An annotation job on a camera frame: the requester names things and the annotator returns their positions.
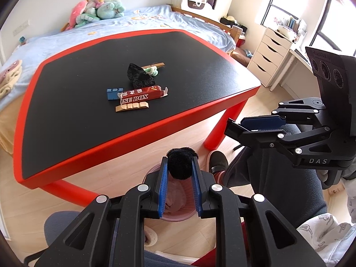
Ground black fuzzy pompom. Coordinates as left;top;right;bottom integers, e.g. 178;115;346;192
166;147;198;180

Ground black mesh fabric scrap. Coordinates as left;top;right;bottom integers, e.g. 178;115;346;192
127;63;156;89

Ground pink ribbed trash bin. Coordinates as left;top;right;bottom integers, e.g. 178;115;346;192
135;159;196;222

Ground white drawer cabinet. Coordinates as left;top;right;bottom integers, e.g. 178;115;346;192
247;28;292;87

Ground wooden clothespin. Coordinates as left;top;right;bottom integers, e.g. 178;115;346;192
142;62;165;69

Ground tan wooden notched block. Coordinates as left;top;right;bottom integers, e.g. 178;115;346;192
115;101;149;112

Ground green white crumpled tissue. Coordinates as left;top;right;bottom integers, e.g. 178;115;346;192
144;66;158;77

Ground white tote bag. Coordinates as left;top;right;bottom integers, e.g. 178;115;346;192
180;0;213;16

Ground red paper carton box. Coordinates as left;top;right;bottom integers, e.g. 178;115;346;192
119;86;168;104

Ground small blue plastic block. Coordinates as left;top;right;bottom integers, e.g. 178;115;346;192
107;87;124;101

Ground red table with black top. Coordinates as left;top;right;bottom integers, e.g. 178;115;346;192
13;29;260;206

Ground bed with blue sheet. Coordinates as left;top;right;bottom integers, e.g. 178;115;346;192
1;5;236;154

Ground folded pink beige towels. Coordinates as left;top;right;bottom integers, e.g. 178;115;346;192
0;60;22;99

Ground green plush toy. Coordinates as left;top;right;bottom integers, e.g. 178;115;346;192
74;0;124;28

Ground pink plush toy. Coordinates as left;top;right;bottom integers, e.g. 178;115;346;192
64;0;88;31

